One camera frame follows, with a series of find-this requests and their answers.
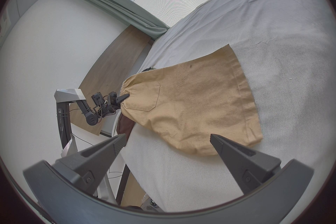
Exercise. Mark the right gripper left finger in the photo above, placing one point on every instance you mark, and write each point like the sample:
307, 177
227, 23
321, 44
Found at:
105, 162

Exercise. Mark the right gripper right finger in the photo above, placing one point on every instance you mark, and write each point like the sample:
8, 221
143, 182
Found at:
240, 169

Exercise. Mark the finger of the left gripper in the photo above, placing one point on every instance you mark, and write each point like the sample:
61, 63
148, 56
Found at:
122, 99

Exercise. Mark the tan shorts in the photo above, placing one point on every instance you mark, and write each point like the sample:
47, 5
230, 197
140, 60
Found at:
196, 102

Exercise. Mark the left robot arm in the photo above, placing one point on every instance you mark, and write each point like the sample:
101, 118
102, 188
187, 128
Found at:
88, 112

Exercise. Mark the bed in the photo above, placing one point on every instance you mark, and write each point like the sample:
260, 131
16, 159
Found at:
262, 20

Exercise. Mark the brown shorts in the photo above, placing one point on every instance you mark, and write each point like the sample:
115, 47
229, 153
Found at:
124, 125

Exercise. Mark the black garment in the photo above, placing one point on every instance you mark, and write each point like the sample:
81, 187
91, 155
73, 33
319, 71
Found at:
147, 70

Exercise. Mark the grey-green curtain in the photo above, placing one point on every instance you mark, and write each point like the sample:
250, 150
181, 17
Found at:
118, 7

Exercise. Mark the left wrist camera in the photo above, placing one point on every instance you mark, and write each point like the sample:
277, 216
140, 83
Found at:
113, 96

